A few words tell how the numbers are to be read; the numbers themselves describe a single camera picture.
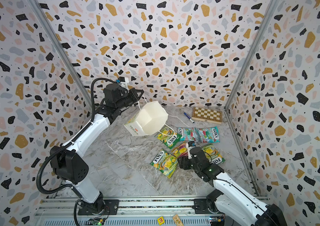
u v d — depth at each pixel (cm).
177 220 70
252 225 46
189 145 74
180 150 92
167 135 100
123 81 71
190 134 102
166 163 87
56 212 74
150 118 113
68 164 45
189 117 114
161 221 69
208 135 100
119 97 64
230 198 50
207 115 114
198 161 62
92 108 56
